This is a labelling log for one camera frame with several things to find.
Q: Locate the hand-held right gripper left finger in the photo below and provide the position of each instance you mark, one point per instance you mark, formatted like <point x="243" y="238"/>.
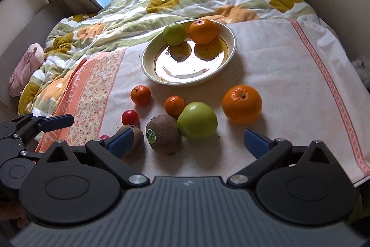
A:
<point x="121" y="144"/>

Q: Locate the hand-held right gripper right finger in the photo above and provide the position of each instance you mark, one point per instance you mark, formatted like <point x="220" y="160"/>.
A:
<point x="255" y="145"/>

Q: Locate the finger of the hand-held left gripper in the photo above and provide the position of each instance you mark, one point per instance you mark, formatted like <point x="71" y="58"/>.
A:
<point x="57" y="122"/>
<point x="31" y="155"/>

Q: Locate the brown kiwi pale round label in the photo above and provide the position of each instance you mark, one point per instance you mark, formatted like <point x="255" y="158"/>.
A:
<point x="138" y="138"/>

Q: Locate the red cherry tomato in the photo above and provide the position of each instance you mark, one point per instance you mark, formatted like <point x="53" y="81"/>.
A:
<point x="130" y="118"/>
<point x="104" y="137"/>

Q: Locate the large orange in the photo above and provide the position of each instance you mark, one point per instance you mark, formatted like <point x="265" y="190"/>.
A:
<point x="242" y="105"/>

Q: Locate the brown kiwi green label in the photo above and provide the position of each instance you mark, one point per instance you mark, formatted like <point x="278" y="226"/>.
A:
<point x="164" y="134"/>

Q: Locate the small tangerine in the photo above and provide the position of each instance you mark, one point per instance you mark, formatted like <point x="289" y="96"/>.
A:
<point x="140" y="95"/>
<point x="174" y="106"/>

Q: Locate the large green apple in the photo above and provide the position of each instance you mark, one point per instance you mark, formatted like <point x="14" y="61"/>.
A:
<point x="198" y="121"/>

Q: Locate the cream ceramic bowl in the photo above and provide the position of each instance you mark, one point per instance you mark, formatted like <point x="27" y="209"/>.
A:
<point x="162" y="67"/>

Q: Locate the pink plush toy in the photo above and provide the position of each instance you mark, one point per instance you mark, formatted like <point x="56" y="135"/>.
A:
<point x="27" y="67"/>

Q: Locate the white pink floral bedsheet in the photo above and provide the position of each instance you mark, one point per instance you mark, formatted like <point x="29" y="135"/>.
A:
<point x="289" y="67"/>

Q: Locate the small green apple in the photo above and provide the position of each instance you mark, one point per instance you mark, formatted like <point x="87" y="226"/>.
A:
<point x="173" y="33"/>

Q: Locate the medium orange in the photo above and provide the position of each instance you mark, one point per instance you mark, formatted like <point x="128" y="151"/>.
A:
<point x="203" y="31"/>

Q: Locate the grey fuzzy object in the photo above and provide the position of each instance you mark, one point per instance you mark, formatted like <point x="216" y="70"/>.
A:
<point x="361" y="70"/>

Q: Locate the green orange striped quilt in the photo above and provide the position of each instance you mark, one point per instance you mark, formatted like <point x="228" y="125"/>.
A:
<point x="130" y="8"/>

